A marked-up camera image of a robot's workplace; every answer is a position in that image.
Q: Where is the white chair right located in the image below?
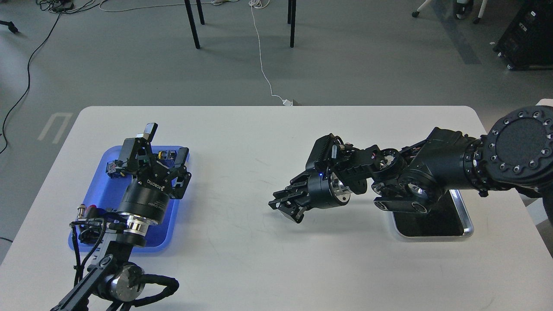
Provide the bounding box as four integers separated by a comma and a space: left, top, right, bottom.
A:
518, 98, 553, 225

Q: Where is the black table leg left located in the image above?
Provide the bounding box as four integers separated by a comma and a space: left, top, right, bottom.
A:
184, 0, 205, 49

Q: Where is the blue plastic tray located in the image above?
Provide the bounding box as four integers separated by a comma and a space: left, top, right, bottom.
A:
83, 146, 180, 253

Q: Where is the black equipment case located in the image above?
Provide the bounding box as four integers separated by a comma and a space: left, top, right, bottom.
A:
493, 0, 553, 70

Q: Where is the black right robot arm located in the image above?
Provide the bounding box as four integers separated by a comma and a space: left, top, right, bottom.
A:
268, 105, 553, 223

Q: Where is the black floor cable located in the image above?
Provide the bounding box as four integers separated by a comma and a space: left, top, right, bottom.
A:
0, 0, 98, 155

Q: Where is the metal tray black mat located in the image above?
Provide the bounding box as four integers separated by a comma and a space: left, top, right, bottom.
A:
392, 190, 474, 241

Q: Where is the red black part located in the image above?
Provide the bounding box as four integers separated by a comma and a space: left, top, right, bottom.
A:
83, 205, 99, 219

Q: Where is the yellow black part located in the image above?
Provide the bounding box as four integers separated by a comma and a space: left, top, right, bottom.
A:
158, 150, 177, 167

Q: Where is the black table leg right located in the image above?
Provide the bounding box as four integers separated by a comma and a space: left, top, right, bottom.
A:
287, 0, 297, 48

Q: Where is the office chair base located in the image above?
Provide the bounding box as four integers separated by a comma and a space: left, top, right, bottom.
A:
411, 0, 488, 24

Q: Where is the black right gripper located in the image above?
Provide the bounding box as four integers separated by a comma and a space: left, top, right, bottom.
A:
268, 171, 351, 224

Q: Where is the white floor cable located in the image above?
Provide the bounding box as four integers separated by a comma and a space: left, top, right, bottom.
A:
249, 0, 292, 106

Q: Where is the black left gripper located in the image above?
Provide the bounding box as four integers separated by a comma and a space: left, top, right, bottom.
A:
117, 123, 192, 224

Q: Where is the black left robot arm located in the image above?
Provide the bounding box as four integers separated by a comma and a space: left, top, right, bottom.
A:
53, 123, 191, 311

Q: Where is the black blue connector part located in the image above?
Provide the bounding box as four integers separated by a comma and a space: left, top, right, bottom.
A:
105, 160, 126, 178

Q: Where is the black table leg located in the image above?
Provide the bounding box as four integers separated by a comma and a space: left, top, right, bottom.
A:
184, 0, 205, 49
287, 0, 297, 48

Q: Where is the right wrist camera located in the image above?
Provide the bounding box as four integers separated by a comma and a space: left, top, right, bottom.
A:
305, 133, 342, 173

